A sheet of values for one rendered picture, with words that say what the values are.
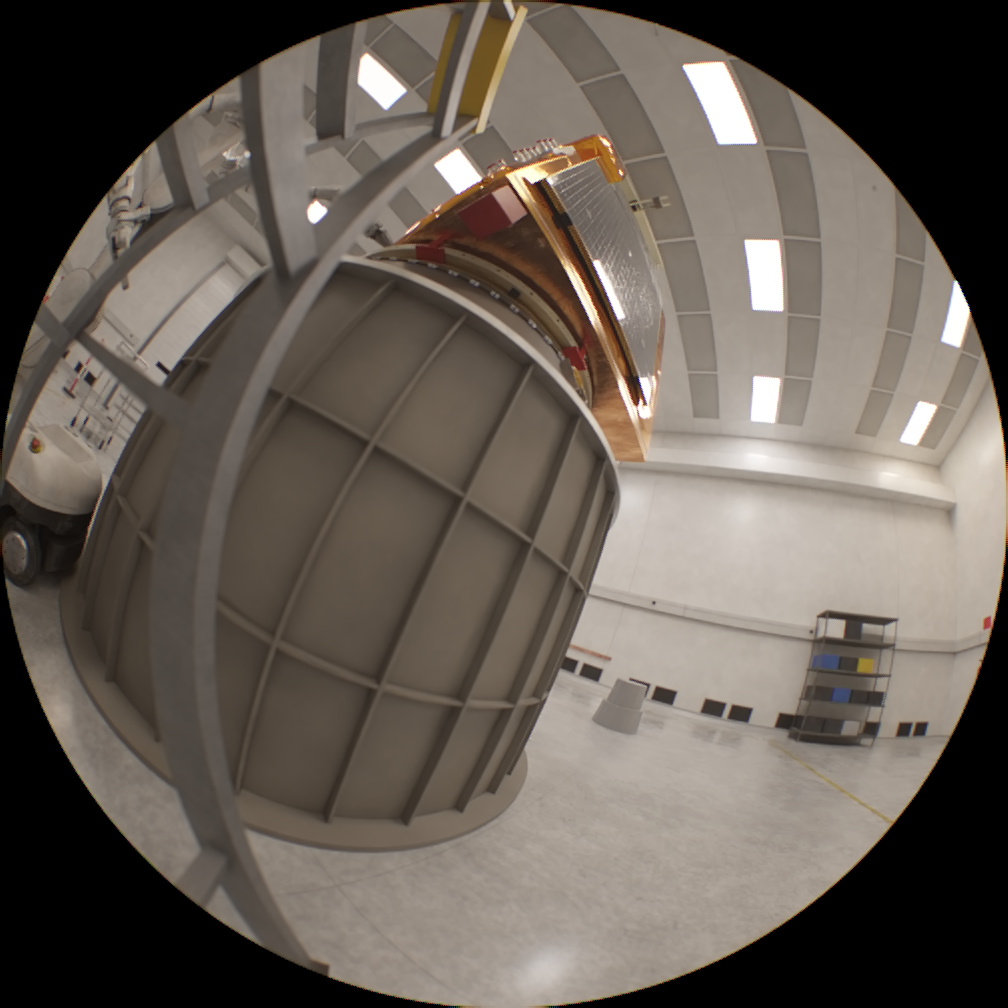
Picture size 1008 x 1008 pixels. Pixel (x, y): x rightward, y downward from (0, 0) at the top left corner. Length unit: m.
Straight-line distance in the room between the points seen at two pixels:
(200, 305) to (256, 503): 9.21
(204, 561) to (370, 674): 0.45
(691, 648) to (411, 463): 5.20
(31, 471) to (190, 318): 8.71
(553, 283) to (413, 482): 1.00
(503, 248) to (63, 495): 1.60
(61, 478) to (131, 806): 0.73
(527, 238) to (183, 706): 1.35
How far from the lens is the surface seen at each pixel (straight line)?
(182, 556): 0.22
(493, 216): 1.13
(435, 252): 1.38
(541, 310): 1.33
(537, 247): 1.29
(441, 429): 0.62
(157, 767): 0.79
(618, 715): 2.88
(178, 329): 9.51
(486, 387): 0.70
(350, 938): 0.68
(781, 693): 5.72
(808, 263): 5.19
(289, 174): 0.26
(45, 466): 1.06
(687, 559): 5.77
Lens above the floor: 0.61
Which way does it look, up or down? 19 degrees up
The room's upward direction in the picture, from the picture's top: 24 degrees clockwise
